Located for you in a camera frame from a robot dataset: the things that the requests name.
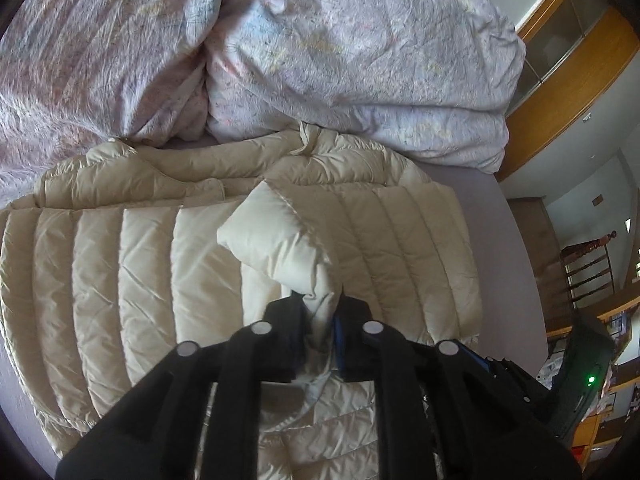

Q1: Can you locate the cream puffer jacket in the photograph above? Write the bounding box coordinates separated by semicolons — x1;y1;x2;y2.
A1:
0;122;483;480

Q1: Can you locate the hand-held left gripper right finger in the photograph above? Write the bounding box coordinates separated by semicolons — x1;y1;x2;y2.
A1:
332;296;583;480

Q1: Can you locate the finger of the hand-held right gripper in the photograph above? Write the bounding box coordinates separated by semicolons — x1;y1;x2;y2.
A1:
461;346;552;430

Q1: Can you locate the wooden wardrobe with glass doors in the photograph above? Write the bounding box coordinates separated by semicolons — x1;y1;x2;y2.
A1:
480;0;640;183

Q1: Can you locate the wooden shelf with clutter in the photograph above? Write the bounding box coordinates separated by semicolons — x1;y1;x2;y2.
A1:
537;290;640;466

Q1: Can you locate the wooden chair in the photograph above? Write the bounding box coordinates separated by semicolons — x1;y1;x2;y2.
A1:
559;231;621;311

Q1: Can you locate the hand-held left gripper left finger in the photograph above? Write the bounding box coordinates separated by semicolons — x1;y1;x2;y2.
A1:
55;296;308;480

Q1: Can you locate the pink printed duvet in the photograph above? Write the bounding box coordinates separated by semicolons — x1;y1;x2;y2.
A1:
0;0;528;208

